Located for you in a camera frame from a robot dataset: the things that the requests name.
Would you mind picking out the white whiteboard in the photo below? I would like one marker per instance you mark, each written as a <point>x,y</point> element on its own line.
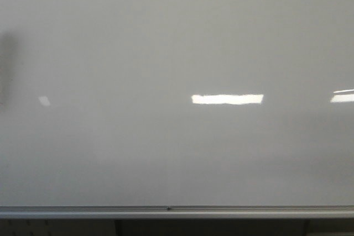
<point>176,102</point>

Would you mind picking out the dark whiteboard stand frame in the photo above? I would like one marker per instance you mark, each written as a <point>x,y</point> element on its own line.
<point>177,227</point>

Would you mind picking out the grey aluminium marker tray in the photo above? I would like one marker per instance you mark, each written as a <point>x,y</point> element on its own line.
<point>176,212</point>

